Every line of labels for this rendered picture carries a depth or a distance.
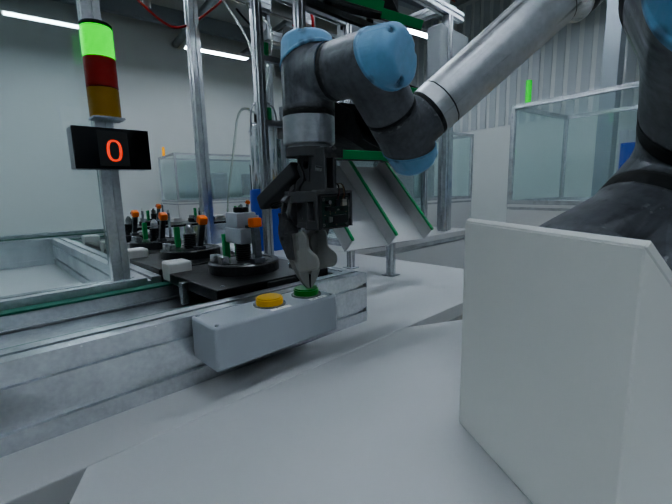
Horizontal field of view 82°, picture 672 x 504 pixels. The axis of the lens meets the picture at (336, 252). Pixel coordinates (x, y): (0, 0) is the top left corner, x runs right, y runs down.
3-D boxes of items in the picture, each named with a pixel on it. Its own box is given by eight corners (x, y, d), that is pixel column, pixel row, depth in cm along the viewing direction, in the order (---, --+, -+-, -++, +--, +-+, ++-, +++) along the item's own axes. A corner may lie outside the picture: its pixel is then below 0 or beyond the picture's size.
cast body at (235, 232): (261, 242, 76) (259, 206, 75) (241, 244, 73) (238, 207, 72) (239, 239, 82) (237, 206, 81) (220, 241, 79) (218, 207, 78)
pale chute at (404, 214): (424, 239, 103) (433, 228, 99) (387, 244, 95) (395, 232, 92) (376, 167, 116) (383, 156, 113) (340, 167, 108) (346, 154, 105)
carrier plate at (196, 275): (328, 277, 78) (328, 266, 78) (217, 303, 62) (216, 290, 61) (262, 262, 95) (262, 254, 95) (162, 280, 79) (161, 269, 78)
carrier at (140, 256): (259, 262, 96) (256, 211, 94) (159, 279, 80) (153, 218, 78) (214, 252, 113) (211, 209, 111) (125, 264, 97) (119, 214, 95)
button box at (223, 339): (337, 329, 63) (337, 292, 62) (217, 374, 48) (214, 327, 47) (310, 319, 68) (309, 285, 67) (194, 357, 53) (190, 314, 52)
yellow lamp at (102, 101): (125, 117, 69) (122, 88, 68) (93, 114, 65) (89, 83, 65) (117, 121, 72) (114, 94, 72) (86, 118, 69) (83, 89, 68)
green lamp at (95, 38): (119, 57, 67) (115, 27, 66) (85, 51, 64) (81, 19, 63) (111, 64, 71) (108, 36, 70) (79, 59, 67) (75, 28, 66)
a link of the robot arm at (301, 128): (272, 118, 56) (314, 124, 62) (273, 151, 57) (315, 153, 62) (305, 110, 51) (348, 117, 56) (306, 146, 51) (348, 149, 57)
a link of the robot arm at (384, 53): (434, 81, 52) (366, 95, 59) (402, 0, 44) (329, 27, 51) (416, 123, 49) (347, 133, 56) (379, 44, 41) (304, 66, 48)
